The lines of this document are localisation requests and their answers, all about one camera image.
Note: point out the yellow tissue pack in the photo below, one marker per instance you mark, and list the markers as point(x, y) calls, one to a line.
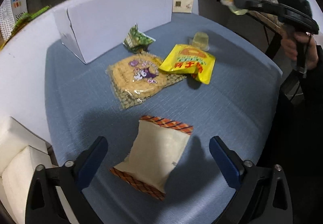
point(182, 6)

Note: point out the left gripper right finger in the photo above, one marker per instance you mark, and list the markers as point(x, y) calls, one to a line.
point(228, 162)

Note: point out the green pea snack packet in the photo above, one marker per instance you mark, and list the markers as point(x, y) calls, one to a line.
point(137, 41)

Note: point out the dark wooden side table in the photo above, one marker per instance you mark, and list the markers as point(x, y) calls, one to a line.
point(261, 30)

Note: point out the beige orange-trimmed snack bag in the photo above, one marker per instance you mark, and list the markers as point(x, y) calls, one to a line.
point(155, 153)

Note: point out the blue table cloth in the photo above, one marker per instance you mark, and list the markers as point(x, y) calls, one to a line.
point(238, 105)

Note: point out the green snack packets on sill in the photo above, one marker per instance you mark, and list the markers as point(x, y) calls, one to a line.
point(26, 18)

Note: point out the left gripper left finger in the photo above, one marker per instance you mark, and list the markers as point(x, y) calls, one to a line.
point(89, 161)

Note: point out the Kuromi cracker bag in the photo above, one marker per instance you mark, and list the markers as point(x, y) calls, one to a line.
point(136, 78)

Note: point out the yellow sunflower seed bag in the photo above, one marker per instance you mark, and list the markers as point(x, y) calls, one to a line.
point(189, 60)

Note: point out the white sofa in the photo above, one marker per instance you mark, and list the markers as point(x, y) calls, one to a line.
point(21, 153)

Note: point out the white cardboard storage box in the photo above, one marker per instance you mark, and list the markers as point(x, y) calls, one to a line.
point(90, 28)

